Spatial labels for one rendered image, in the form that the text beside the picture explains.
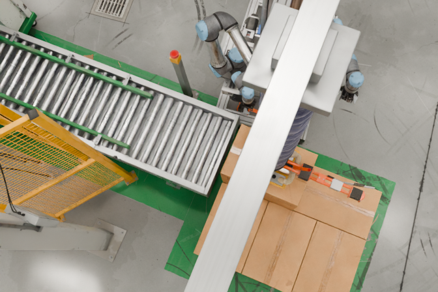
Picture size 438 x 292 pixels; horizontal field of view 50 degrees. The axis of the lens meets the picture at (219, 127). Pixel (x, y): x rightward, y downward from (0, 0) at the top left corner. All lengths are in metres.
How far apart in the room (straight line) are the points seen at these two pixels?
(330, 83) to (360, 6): 3.55
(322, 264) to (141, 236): 1.62
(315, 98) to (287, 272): 2.41
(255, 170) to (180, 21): 3.73
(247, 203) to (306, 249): 2.58
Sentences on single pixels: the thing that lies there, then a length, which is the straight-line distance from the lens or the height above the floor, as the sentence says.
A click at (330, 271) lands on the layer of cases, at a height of 0.54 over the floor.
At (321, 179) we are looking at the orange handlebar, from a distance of 3.15.
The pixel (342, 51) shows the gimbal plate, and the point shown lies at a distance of 1.57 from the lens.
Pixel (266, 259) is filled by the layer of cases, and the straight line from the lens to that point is 3.74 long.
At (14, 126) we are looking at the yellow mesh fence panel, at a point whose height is 2.10.
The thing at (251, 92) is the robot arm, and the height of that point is 1.54.
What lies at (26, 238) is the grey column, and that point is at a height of 1.69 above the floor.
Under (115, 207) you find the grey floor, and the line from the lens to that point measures 4.45.
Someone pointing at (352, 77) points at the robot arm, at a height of 1.87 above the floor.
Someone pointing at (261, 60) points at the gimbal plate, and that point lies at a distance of 1.52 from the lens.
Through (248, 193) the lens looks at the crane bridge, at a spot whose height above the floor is 3.05.
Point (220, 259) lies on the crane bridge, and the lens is 1.23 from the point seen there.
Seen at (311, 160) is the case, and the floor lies 0.94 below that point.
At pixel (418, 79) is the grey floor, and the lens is 4.86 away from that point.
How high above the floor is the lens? 4.28
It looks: 75 degrees down
